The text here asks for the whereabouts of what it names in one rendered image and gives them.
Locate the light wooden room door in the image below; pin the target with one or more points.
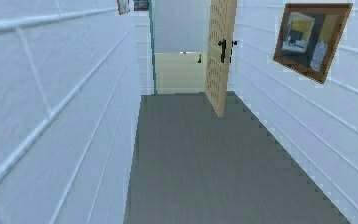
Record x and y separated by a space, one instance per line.
220 23

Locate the dark framed wall picture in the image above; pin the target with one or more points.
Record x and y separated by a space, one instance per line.
141 4

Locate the pale cream cabinet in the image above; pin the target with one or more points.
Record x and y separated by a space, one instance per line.
179 71

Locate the brown framed wall picture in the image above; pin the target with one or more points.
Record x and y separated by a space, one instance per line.
312 40

